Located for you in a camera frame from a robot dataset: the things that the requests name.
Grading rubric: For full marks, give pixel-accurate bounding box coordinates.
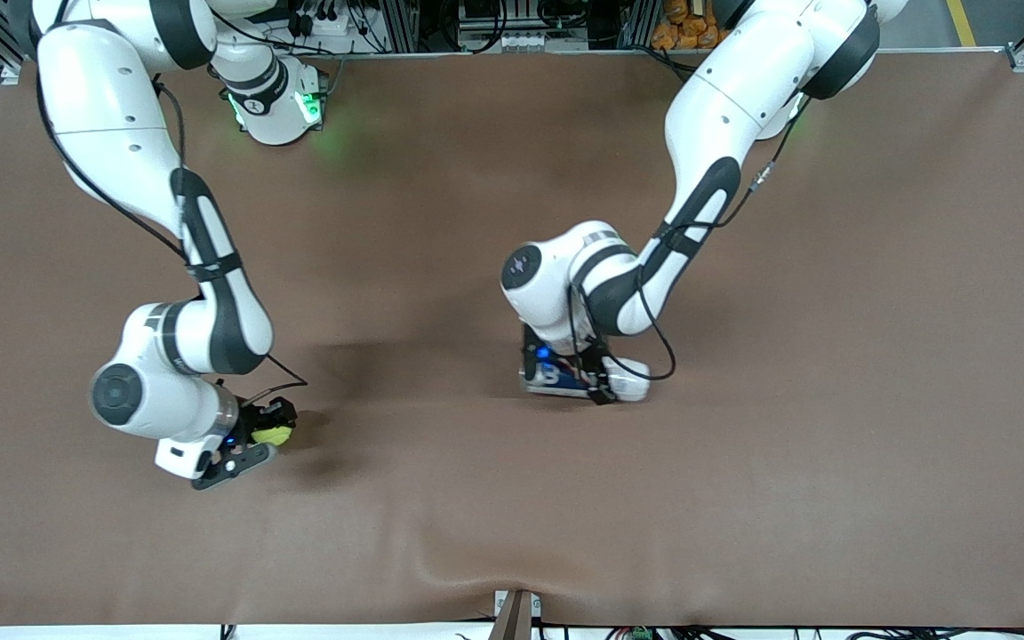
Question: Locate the white blue tennis ball can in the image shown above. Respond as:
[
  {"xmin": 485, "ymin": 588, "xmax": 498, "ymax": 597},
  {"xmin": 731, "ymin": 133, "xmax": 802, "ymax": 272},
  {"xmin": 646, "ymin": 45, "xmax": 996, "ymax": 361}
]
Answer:
[{"xmin": 523, "ymin": 354, "xmax": 652, "ymax": 404}]

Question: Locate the brown table mat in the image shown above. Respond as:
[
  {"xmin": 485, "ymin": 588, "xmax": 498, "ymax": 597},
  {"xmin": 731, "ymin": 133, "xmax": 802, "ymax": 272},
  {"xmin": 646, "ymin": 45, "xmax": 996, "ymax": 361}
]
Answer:
[{"xmin": 0, "ymin": 49, "xmax": 1024, "ymax": 628}]

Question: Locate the orange pile of items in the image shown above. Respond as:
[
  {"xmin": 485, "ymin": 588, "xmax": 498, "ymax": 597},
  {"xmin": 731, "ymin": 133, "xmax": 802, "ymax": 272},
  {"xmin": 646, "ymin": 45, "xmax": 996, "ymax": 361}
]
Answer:
[{"xmin": 652, "ymin": 0, "xmax": 731, "ymax": 51}]

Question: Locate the white power strip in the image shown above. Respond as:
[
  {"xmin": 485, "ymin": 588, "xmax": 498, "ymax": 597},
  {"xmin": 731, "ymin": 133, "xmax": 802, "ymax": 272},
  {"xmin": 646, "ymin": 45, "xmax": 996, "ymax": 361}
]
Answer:
[{"xmin": 285, "ymin": 0, "xmax": 362, "ymax": 38}]

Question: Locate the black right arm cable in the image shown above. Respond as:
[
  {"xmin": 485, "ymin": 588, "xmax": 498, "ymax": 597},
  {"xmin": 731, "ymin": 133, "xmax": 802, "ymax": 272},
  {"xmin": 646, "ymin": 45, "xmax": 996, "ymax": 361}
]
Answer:
[{"xmin": 32, "ymin": 53, "xmax": 310, "ymax": 396}]

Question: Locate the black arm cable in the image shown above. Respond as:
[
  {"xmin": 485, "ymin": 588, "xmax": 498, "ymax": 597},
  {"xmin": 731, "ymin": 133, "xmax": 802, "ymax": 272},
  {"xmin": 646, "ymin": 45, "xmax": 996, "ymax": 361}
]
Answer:
[
  {"xmin": 565, "ymin": 89, "xmax": 820, "ymax": 381},
  {"xmin": 32, "ymin": 53, "xmax": 310, "ymax": 396}
]

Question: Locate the wooden strip with bracket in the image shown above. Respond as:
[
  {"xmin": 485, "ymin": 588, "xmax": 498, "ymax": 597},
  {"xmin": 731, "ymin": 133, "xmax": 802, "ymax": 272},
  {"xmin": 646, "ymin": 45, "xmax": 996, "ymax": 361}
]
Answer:
[{"xmin": 490, "ymin": 588, "xmax": 542, "ymax": 640}]

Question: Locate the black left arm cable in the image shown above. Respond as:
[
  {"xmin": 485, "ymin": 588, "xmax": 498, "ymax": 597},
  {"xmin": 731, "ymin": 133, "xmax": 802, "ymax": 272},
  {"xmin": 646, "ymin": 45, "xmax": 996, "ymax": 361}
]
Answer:
[{"xmin": 565, "ymin": 89, "xmax": 820, "ymax": 381}]

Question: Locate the aluminium frame post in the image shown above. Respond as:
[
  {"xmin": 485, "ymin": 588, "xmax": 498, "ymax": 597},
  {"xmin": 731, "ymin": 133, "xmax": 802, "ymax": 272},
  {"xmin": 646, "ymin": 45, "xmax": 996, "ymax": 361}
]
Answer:
[
  {"xmin": 383, "ymin": 0, "xmax": 420, "ymax": 52},
  {"xmin": 623, "ymin": 0, "xmax": 660, "ymax": 51}
]

